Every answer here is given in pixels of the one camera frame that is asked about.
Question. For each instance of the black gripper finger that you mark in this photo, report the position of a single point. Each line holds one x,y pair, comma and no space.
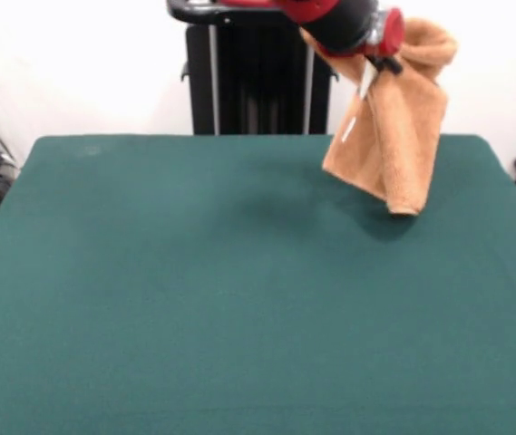
377,63
393,65

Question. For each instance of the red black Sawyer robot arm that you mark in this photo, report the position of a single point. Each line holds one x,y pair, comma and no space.
339,22

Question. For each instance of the dark green table cloth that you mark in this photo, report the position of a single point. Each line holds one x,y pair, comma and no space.
148,317

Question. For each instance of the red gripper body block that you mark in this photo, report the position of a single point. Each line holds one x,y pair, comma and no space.
391,34

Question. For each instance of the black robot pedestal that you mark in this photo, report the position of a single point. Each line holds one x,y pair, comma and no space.
248,77

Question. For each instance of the tan terry towel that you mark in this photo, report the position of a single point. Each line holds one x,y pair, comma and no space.
393,127

